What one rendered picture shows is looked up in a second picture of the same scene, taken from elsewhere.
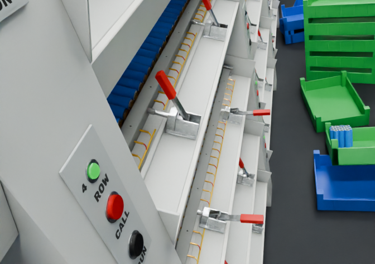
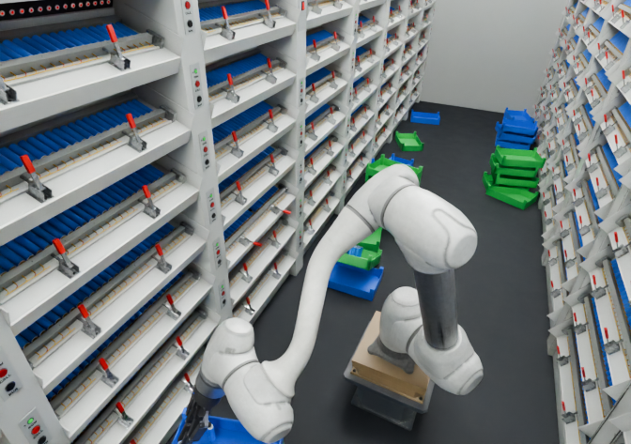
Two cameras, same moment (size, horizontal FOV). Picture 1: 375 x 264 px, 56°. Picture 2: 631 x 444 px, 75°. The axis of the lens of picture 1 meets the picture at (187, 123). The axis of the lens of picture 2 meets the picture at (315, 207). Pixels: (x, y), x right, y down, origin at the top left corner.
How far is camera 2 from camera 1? 1.17 m
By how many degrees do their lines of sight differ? 4
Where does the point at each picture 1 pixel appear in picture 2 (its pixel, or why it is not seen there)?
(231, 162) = (263, 226)
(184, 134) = (239, 203)
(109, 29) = (223, 170)
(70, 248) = (203, 206)
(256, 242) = (273, 283)
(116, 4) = (227, 163)
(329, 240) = not seen: hidden behind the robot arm
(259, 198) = (286, 265)
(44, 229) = (201, 200)
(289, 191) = not seen: hidden behind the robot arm
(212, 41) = (270, 175)
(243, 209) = (268, 255)
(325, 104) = not seen: hidden behind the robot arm
